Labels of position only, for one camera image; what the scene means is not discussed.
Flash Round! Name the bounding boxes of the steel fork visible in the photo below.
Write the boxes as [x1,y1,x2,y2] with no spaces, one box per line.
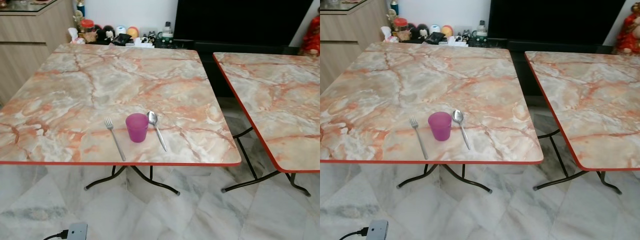
[408,116,430,161]
[103,116,127,162]

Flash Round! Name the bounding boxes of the steel spoon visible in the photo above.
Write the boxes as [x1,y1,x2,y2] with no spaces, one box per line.
[146,110,169,153]
[451,109,472,151]

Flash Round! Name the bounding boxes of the light wood cabinet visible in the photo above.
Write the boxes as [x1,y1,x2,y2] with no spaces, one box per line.
[320,0,386,94]
[0,0,76,106]

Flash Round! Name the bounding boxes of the small black box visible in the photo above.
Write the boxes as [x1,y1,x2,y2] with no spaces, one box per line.
[424,32,448,46]
[112,33,134,47]

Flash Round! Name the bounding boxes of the pink plastic cup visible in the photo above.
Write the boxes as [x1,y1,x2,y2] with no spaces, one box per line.
[427,111,453,142]
[125,113,150,144]

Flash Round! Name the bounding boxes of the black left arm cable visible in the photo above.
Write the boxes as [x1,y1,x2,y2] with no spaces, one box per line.
[338,228,371,240]
[42,229,70,240]

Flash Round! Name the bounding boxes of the black plush toy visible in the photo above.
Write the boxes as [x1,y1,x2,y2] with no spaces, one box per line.
[407,23,430,44]
[94,24,116,45]

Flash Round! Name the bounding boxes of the white tray of trinkets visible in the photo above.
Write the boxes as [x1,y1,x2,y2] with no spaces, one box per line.
[447,31,476,48]
[134,31,162,49]

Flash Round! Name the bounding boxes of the black television screen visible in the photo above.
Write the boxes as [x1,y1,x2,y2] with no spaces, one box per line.
[172,0,315,49]
[487,0,627,48]

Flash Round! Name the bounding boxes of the black metal table legs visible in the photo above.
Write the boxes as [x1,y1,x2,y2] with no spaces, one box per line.
[532,128,624,196]
[397,163,494,195]
[221,127,312,197]
[83,165,181,196]

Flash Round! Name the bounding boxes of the red seated statue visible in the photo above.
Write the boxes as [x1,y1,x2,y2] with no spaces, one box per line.
[614,12,640,56]
[299,14,321,57]

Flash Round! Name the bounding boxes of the marble print folding table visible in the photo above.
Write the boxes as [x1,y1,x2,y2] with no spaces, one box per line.
[320,41,545,195]
[0,42,243,196]
[523,49,640,196]
[212,51,321,197]

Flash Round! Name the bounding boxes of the green bottle with black cap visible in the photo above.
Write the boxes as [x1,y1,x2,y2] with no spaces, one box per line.
[160,21,175,49]
[474,19,489,47]

